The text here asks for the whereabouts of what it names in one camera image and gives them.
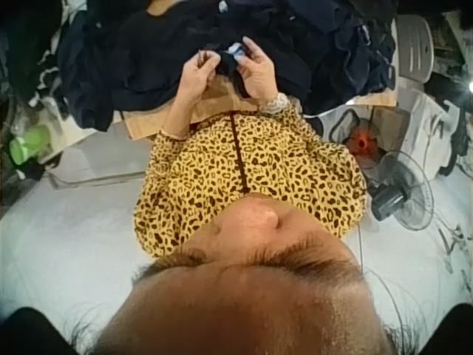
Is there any person's right hand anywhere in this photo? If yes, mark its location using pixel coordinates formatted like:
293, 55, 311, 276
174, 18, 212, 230
236, 35, 282, 109

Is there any person's left hand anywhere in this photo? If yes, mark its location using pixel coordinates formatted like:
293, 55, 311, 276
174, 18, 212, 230
180, 49, 223, 101

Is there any dark navy garment white label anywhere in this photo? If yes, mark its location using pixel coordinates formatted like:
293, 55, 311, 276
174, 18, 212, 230
216, 41, 253, 100

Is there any heap of dark navy clothes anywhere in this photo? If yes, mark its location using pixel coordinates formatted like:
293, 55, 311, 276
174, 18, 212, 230
57, 0, 399, 131

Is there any fan with red centre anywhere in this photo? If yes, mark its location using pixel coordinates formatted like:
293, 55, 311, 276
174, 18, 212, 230
343, 118, 385, 170

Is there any white plastic chair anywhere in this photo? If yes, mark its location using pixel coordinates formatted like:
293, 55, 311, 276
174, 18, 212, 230
395, 13, 435, 84

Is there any heap of black white clothes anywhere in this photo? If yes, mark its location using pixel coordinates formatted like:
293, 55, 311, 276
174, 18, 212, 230
0, 0, 81, 123

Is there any green plastic container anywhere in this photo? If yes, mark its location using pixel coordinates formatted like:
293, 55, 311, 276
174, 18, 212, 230
8, 124, 52, 168

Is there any heap of white printed cloth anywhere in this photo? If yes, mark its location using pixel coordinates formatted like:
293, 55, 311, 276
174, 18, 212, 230
402, 87, 473, 179

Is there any grey standing electric fan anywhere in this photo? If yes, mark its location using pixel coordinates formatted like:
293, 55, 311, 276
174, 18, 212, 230
370, 149, 435, 232

